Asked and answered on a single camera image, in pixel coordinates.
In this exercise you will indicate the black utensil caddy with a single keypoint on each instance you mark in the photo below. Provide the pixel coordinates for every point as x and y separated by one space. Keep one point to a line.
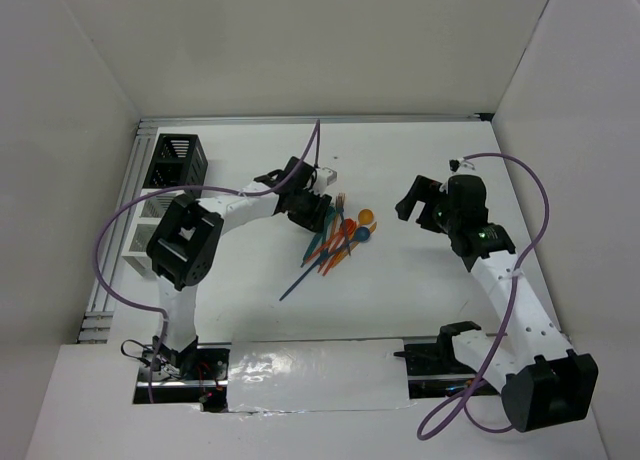
178 159

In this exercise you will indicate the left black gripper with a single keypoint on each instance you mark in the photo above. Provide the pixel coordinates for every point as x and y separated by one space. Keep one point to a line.
315 219

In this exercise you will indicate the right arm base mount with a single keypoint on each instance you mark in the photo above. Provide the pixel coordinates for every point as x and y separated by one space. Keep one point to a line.
429 374

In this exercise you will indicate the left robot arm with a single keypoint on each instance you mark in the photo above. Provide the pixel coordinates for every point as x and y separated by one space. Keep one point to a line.
184 244

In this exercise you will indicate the aluminium frame rail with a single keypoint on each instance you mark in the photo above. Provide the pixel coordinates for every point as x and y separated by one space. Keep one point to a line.
158 122

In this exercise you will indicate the blue fork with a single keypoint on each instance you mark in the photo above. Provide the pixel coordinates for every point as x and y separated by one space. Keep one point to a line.
340 204

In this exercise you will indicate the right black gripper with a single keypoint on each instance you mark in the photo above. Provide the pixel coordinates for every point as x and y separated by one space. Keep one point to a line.
424 189

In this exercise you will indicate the teal spoon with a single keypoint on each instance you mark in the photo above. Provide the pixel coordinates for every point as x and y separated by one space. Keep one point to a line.
320 237

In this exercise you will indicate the blue spoon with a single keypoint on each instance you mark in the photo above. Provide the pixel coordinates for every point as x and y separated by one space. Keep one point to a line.
361 234

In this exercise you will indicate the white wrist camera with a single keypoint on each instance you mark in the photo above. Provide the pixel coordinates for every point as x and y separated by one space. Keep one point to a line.
324 177
458 165

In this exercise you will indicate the white taped paper sheet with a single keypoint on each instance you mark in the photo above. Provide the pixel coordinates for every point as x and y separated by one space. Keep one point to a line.
323 376

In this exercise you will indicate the yellow spoon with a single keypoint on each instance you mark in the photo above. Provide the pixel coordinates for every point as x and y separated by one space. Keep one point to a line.
365 218

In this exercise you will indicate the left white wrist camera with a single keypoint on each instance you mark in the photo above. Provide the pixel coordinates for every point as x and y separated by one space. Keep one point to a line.
324 177

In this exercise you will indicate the white utensil caddy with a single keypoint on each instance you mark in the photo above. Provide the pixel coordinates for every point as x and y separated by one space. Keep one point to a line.
146 216

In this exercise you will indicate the yellow fork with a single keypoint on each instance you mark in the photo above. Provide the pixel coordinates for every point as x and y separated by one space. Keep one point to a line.
361 235

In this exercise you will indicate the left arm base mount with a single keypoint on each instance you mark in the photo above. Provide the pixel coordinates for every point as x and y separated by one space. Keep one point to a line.
203 379

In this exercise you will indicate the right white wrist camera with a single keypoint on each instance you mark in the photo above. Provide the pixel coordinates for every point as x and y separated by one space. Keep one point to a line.
458 165

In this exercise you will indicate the teal knife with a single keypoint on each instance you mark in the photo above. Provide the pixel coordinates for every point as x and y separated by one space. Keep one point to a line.
320 248

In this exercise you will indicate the orange fork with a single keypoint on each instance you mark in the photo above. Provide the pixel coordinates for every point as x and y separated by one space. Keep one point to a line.
336 241

